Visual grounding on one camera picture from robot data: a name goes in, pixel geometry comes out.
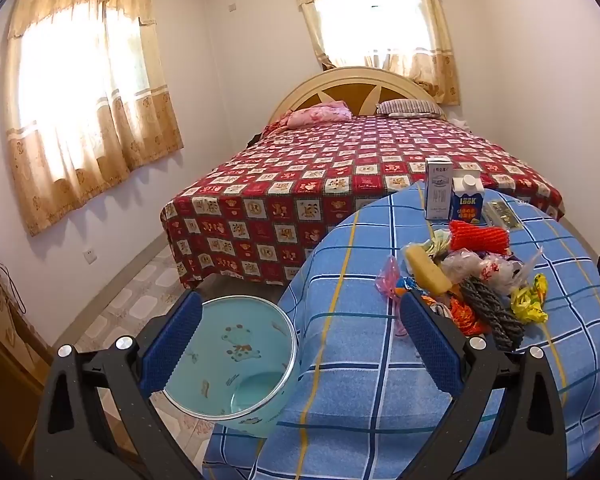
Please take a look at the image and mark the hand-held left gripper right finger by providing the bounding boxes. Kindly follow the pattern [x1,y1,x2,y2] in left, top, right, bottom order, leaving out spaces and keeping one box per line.
[399,289,569,480]

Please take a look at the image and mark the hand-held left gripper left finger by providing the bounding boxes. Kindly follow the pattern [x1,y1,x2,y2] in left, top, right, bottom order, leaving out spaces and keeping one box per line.
[32,290,206,480]

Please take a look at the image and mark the red orange wrapper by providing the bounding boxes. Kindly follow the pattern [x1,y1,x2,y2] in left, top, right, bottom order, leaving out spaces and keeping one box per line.
[449,297,492,337]

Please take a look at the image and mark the light blue cartoon trash bin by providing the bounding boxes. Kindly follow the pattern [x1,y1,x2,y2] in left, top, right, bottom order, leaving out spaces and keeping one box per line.
[162,295,301,439]

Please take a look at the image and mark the yellow plastic packet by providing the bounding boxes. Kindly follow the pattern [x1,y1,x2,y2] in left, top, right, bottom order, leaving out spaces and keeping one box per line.
[405,246,453,295]

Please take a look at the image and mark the pink plastic bag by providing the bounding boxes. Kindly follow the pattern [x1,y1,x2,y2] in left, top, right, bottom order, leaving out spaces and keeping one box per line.
[376,255,405,302]

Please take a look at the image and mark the yellow wrapper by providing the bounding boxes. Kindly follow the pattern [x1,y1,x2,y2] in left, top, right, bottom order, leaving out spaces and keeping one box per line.
[511,274,550,324]

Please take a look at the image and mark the clear plastic bag red print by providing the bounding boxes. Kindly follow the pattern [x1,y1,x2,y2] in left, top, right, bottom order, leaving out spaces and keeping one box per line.
[440,250,511,293]

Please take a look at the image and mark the pale plastic bag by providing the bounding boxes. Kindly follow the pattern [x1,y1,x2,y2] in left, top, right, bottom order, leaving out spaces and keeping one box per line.
[426,230,452,257]

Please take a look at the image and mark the red foam net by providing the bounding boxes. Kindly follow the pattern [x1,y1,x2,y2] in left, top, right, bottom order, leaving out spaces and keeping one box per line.
[449,220,511,256]

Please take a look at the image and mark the blue plaid table cloth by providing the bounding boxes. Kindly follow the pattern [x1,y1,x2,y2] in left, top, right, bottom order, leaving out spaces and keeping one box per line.
[202,180,600,480]

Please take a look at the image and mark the clear plastic packet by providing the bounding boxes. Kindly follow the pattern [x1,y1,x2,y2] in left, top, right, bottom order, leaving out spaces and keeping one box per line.
[482,201,507,227]

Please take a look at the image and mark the blue white drink carton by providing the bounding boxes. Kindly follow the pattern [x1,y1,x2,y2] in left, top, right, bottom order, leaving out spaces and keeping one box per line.
[449,175,485,225]

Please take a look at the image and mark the white milk carton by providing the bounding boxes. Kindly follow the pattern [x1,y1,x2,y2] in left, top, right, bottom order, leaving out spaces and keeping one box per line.
[425,157,454,221]

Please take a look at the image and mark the beige cardboard box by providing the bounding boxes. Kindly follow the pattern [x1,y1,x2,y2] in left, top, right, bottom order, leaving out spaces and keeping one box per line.
[0,265,56,366]

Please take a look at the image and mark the wooden cabinet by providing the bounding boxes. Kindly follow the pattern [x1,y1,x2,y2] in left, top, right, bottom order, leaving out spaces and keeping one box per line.
[0,305,56,466]

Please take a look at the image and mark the bed with red patterned cover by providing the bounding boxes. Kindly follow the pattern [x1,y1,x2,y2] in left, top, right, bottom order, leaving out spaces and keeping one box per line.
[160,112,566,291]

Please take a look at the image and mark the striped pillow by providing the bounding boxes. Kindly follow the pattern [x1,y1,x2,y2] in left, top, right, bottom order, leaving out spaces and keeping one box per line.
[376,99,448,120]

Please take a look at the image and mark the beige patterned curtain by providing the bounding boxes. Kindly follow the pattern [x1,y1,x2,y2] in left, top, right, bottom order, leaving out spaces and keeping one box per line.
[288,0,461,107]
[2,0,185,237]

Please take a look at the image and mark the pink pillow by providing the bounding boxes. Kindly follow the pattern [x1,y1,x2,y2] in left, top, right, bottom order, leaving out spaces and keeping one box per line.
[286,101,353,128]

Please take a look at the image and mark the cream wooden bed headboard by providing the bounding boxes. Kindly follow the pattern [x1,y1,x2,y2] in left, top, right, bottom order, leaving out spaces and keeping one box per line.
[267,66,448,121]

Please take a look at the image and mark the black cable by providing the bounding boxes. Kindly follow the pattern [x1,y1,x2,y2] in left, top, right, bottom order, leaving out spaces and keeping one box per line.
[0,254,27,313]

